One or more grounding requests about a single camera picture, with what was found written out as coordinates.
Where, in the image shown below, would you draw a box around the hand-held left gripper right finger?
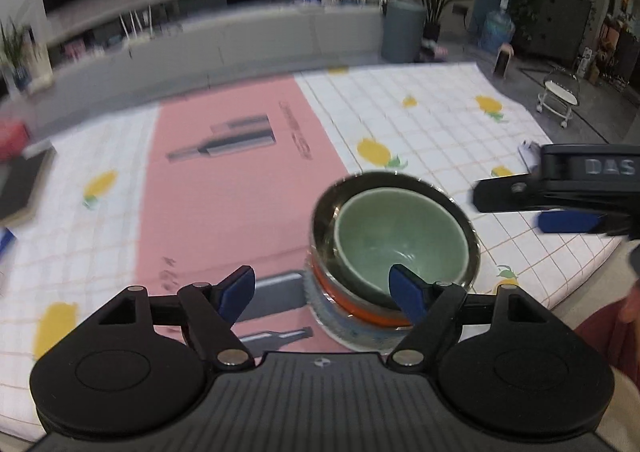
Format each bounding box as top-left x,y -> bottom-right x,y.
387,265 -> 547,374

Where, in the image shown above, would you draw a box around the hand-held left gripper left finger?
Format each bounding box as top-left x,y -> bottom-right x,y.
96,265 -> 258,372

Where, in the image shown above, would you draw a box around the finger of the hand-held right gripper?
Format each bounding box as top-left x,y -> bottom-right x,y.
472,175 -> 547,214
537,209 -> 633,238

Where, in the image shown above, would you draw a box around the green ceramic bowl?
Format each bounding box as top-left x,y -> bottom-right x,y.
333,187 -> 469,299

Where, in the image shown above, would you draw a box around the orange steel bowl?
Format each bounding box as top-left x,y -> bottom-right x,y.
310,171 -> 482,329

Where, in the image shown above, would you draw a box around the small white object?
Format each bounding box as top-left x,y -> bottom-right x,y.
517,139 -> 542,174

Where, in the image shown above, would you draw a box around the pink printed mat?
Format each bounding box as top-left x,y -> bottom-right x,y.
134,76 -> 352,354

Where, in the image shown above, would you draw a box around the small white wheeled stool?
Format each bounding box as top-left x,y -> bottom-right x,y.
537,70 -> 582,129

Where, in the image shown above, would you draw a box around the white checked lemon-print tablecloth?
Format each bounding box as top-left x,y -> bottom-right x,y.
0,61 -> 632,439

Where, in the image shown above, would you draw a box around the person's maroon clothing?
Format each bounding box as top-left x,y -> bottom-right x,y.
572,282 -> 640,384

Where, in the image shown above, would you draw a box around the pink-topped small stand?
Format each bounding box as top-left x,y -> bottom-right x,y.
492,45 -> 516,81

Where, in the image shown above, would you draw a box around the pink slippers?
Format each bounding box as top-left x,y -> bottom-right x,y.
420,40 -> 448,62

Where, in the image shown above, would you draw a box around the dark grey cabinet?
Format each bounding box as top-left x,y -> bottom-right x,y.
529,0 -> 597,64

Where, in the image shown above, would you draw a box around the blue water bottle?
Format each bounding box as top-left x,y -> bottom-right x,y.
481,0 -> 517,54

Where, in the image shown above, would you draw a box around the grey trash can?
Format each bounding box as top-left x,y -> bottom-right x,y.
382,0 -> 427,64

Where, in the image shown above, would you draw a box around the black book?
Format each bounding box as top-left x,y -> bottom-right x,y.
0,149 -> 57,226

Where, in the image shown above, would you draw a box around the white stone television bench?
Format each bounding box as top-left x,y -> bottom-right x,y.
0,2 -> 386,133

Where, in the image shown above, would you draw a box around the pink storage box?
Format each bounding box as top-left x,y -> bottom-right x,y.
0,121 -> 32,164

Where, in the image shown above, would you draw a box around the white router with antennas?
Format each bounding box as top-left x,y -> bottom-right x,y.
119,6 -> 157,44

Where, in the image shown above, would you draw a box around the green plant in blue vase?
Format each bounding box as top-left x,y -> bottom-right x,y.
0,16 -> 33,94

